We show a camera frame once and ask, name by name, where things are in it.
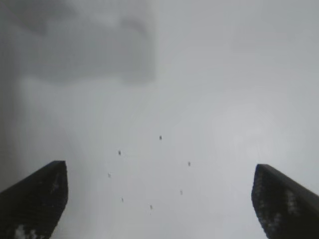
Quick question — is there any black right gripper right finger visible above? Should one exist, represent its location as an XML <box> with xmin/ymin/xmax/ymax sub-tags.
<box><xmin>251</xmin><ymin>163</ymin><xmax>319</xmax><ymax>239</ymax></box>

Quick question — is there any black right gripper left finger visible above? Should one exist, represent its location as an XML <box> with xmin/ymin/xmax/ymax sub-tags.
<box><xmin>0</xmin><ymin>160</ymin><xmax>69</xmax><ymax>239</ymax></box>

